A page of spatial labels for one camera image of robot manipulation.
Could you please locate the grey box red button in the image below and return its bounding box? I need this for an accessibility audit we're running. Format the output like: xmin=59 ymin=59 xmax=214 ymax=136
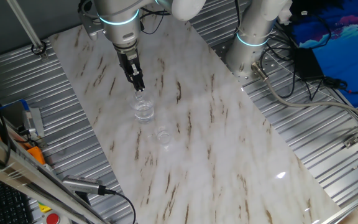
xmin=40 ymin=210 xmax=71 ymax=224

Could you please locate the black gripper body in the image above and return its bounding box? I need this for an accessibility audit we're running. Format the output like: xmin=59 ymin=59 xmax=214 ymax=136
xmin=115 ymin=46 xmax=142 ymax=79

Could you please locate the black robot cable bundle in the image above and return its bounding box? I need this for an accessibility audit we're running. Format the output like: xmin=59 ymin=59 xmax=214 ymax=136
xmin=259 ymin=12 xmax=358 ymax=100

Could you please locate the white marble pattern board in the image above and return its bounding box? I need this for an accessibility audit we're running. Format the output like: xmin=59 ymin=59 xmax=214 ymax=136
xmin=48 ymin=12 xmax=343 ymax=224

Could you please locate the black cable loop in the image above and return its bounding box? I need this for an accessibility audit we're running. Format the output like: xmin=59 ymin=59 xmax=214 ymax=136
xmin=31 ymin=40 xmax=47 ymax=56

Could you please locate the blue framed silver device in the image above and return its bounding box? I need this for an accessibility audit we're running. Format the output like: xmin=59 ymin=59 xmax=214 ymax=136
xmin=0 ymin=98 xmax=45 ymax=139

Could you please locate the aluminium corner bracket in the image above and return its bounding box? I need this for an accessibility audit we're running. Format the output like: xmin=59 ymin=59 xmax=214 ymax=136
xmin=342 ymin=135 xmax=358 ymax=149

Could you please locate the yellow box green button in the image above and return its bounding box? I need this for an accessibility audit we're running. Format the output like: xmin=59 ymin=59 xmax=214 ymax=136
xmin=37 ymin=202 xmax=53 ymax=214

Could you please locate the slanted aluminium strut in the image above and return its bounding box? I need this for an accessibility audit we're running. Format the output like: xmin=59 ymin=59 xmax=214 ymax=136
xmin=6 ymin=0 xmax=49 ymax=60

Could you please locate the black power adapter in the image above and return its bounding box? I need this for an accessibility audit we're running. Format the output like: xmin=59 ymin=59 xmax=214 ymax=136
xmin=293 ymin=46 xmax=325 ymax=81

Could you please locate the orange box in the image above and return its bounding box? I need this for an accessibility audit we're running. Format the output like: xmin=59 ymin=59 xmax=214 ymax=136
xmin=26 ymin=146 xmax=46 ymax=166

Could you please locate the grey hose with metal connector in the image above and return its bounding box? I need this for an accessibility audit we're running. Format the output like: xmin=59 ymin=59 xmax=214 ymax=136
xmin=250 ymin=61 xmax=358 ymax=125

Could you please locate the silver depth camera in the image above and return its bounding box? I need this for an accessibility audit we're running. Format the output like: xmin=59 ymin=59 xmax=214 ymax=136
xmin=62 ymin=174 xmax=107 ymax=196

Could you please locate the blue cloth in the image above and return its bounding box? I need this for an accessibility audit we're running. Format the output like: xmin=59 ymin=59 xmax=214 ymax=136
xmin=290 ymin=0 xmax=358 ymax=108

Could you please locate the aluminium frame beam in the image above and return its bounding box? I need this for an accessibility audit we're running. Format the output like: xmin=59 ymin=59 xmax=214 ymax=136
xmin=0 ymin=124 xmax=111 ymax=224

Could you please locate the black keyboard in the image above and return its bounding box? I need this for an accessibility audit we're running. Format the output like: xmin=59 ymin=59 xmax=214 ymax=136
xmin=0 ymin=172 xmax=34 ymax=224

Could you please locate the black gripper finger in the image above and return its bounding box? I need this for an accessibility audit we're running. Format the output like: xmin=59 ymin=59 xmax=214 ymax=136
xmin=125 ymin=74 xmax=137 ymax=90
xmin=132 ymin=72 xmax=145 ymax=93

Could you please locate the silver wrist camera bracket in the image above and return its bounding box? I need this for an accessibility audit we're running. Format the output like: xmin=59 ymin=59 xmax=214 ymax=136
xmin=78 ymin=0 xmax=106 ymax=41

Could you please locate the black camera cable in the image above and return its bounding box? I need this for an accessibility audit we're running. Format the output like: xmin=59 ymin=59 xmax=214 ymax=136
xmin=99 ymin=185 xmax=137 ymax=224

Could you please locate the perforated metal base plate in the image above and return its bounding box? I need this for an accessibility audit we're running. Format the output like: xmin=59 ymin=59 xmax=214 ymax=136
xmin=211 ymin=37 xmax=291 ymax=86

